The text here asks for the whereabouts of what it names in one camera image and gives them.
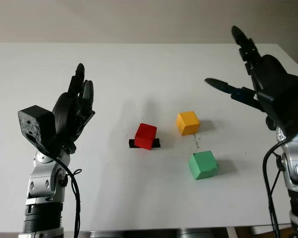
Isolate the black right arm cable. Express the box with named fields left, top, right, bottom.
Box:
left=262, top=138, right=293, bottom=238

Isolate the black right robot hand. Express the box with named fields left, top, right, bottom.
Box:
left=205, top=25, right=296, bottom=111

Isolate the green wooden block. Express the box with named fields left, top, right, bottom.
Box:
left=188, top=150, right=220, bottom=180

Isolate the black tape strip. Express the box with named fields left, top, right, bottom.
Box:
left=128, top=138, right=161, bottom=149

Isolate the yellow wooden block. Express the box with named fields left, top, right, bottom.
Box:
left=176, top=111, right=201, bottom=136

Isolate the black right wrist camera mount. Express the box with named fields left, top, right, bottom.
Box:
left=255, top=74, right=298, bottom=138

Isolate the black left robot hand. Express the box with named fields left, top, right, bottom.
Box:
left=51, top=63, right=95, bottom=152

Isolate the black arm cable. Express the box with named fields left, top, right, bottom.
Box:
left=262, top=138, right=293, bottom=238
left=53, top=156, right=82, bottom=238

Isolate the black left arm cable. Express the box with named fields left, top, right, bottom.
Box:
left=53, top=156, right=82, bottom=238

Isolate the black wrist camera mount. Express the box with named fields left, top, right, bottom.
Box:
left=17, top=105, right=59, bottom=154
left=255, top=74, right=298, bottom=138

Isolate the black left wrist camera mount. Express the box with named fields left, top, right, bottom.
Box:
left=17, top=105, right=59, bottom=154

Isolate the red wooden block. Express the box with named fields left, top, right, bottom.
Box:
left=134, top=122, right=157, bottom=150

